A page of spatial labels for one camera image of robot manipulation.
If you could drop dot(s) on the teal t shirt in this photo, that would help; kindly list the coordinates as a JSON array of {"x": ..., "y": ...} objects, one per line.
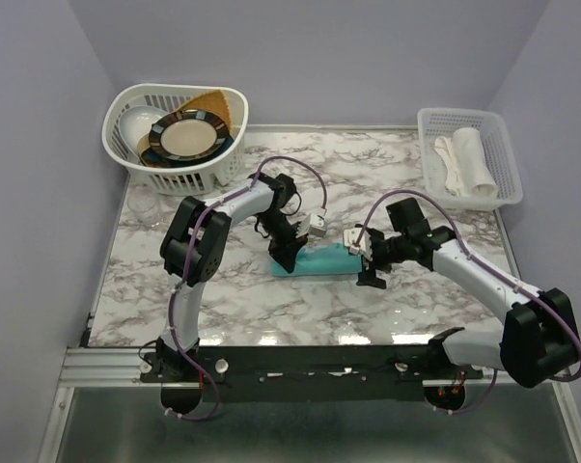
[{"x": 324, "y": 260}]

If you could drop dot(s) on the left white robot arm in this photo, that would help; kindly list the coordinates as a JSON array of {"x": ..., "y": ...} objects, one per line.
[{"x": 193, "y": 248}]

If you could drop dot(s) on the white bowl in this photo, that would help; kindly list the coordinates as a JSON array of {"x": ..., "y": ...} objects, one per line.
[{"x": 137, "y": 122}]

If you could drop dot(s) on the aluminium frame rail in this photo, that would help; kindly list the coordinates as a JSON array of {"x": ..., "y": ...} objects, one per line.
[{"x": 102, "y": 364}]

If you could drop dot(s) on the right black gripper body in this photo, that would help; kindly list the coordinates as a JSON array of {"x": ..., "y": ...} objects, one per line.
[{"x": 384, "y": 253}]

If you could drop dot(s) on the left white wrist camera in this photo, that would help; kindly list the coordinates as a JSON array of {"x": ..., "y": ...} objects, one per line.
[{"x": 313, "y": 224}]

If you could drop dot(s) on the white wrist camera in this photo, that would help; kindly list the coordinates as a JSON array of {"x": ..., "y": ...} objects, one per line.
[
  {"x": 358, "y": 242},
  {"x": 313, "y": 224}
]

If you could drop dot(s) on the round white dish basket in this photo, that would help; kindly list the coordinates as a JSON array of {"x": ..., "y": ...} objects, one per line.
[{"x": 196, "y": 180}]

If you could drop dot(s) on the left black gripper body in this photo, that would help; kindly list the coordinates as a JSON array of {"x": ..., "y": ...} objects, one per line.
[{"x": 282, "y": 233}]

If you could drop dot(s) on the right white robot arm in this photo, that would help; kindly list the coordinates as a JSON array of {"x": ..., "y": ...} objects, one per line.
[{"x": 538, "y": 339}]

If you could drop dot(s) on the folded white cloth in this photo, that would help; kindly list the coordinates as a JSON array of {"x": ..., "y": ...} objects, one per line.
[{"x": 454, "y": 182}]

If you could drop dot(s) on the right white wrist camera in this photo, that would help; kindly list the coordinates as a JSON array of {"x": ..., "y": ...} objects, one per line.
[{"x": 358, "y": 242}]

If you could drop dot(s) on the rectangular white mesh basket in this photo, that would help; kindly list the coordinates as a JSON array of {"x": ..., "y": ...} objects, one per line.
[{"x": 438, "y": 121}]

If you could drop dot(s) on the clear drinking glass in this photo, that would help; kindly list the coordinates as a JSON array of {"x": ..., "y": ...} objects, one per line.
[{"x": 146, "y": 209}]

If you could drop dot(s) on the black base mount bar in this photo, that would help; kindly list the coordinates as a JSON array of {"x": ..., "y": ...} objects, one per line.
[{"x": 318, "y": 389}]

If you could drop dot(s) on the striped rim beige plate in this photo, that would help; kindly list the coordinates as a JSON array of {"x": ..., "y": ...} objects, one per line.
[{"x": 188, "y": 134}]

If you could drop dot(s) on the rolled white t shirt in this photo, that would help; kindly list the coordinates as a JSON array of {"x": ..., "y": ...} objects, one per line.
[{"x": 470, "y": 151}]

